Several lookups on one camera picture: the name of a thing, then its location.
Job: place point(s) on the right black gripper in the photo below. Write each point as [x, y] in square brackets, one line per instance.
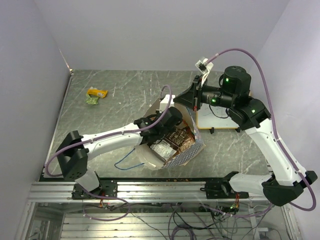
[192, 97]

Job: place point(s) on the checkered paper bag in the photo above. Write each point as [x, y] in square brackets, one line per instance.
[151, 160]

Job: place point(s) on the brown snack bag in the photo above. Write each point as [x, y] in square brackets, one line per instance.
[183, 138]

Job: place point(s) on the yellow snack bar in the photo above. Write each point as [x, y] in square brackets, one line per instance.
[97, 92]

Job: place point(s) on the green snack packet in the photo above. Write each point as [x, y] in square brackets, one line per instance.
[92, 100]

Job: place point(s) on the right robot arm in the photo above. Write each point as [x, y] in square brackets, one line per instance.
[289, 178]

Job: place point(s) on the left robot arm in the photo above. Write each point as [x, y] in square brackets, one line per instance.
[76, 150]

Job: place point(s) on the white whiteboard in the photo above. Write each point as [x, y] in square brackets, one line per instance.
[208, 117]

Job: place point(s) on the white labelled snack packet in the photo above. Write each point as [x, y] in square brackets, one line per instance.
[164, 149]

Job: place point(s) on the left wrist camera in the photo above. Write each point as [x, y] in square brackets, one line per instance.
[164, 102]

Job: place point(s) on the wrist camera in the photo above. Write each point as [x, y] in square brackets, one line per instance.
[164, 102]
[204, 67]

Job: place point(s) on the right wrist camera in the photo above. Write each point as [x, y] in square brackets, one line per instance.
[204, 67]

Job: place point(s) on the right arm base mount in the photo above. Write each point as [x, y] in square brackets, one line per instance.
[222, 190]

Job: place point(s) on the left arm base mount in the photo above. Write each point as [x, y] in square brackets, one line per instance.
[108, 188]

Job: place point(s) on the aluminium rail frame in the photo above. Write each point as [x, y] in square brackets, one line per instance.
[150, 204]

